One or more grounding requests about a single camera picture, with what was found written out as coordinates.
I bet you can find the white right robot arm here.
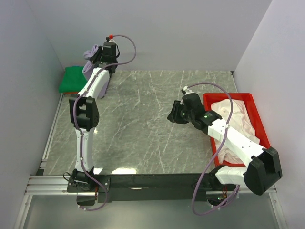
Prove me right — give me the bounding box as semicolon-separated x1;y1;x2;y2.
167;93;283;195

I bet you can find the lavender t shirt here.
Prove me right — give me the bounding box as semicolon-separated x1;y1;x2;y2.
82;44;109;99

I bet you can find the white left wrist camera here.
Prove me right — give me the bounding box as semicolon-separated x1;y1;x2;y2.
106;34;116;43

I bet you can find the white t shirt in bin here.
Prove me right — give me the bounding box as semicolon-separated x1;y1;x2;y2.
211;99;260;164

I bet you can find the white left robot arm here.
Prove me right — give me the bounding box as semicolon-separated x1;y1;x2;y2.
69;39;120;173

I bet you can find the red plastic bin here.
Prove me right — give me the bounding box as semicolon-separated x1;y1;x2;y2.
202;93;272;167

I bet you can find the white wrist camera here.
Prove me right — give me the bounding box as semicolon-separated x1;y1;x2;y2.
181;86;194;97
106;34;116;43

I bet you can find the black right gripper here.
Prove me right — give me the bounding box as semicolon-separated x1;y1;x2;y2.
167;101;194;125

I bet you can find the black base beam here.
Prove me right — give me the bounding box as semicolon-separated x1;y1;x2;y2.
66;173;237;206

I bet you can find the green folded t shirt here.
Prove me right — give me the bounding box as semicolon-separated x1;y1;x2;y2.
59;65;87;93

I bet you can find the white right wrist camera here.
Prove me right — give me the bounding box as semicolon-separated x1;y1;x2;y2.
181;86;194;97

